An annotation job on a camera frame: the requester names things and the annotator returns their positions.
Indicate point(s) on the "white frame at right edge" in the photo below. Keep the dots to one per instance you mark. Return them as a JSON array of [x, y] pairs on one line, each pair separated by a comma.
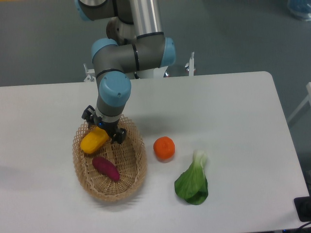
[[301, 109]]

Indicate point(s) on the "green bok choy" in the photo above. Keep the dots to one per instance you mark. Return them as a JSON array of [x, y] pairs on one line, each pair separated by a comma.
[[192, 185]]

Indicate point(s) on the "orange tangerine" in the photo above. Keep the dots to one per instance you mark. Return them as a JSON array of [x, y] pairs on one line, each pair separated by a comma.
[[164, 148]]

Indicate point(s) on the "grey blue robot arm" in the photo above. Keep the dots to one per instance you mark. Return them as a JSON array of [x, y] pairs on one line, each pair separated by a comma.
[[135, 42]]

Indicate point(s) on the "black device at table edge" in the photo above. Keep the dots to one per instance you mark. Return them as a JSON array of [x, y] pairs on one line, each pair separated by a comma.
[[303, 208]]

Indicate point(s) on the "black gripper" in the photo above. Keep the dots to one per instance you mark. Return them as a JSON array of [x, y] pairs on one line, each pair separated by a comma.
[[117, 135]]

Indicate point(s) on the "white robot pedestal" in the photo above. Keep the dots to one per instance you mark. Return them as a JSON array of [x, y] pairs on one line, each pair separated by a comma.
[[148, 72]]

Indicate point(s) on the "woven wicker basket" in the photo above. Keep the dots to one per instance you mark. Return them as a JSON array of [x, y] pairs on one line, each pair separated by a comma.
[[129, 158]]

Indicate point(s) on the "blue bag in corner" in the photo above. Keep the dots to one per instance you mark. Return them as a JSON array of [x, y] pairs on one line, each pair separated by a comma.
[[301, 9]]

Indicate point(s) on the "purple sweet potato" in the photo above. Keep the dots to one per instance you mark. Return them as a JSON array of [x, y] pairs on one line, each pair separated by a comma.
[[107, 168]]

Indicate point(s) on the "yellow mango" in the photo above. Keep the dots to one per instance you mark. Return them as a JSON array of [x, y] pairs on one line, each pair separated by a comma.
[[94, 140]]

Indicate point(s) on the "white levelling foot bracket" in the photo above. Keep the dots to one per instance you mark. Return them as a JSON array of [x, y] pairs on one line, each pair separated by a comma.
[[190, 66]]

